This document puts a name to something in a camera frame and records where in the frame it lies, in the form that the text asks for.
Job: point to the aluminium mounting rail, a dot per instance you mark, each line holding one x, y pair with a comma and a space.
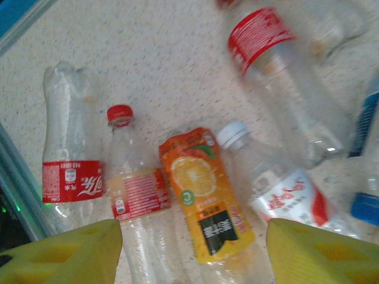
20, 192

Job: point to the clear cola bottle red label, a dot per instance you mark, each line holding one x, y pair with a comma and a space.
71, 177
260, 38
139, 192
331, 35

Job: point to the clear bottle blue label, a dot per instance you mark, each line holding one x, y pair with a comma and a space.
367, 124

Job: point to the white red label bottle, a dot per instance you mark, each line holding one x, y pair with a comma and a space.
290, 195

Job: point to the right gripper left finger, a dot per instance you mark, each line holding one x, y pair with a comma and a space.
59, 260

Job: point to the orange juice bottle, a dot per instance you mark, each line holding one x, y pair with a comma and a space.
201, 183

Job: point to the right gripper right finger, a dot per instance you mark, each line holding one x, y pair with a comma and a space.
325, 260

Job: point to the blue bottle cap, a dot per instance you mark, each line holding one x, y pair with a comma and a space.
367, 208

